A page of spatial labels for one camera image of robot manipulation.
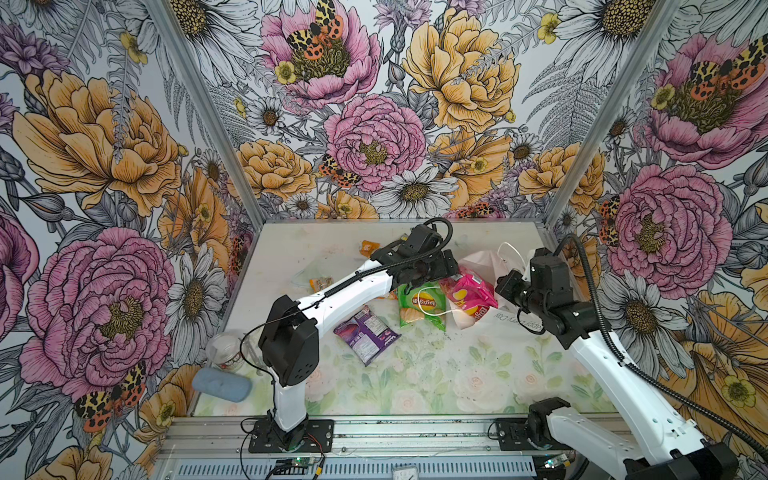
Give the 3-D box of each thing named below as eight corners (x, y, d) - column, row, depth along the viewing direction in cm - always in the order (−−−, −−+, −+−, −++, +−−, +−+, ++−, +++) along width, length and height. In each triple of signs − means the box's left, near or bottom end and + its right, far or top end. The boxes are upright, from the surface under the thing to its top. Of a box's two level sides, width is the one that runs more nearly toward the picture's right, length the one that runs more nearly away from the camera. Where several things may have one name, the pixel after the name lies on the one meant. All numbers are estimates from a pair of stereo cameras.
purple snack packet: (334, 333, 94) (333, 328, 91) (365, 307, 100) (365, 301, 97) (367, 368, 87) (366, 363, 84) (398, 338, 93) (398, 333, 90)
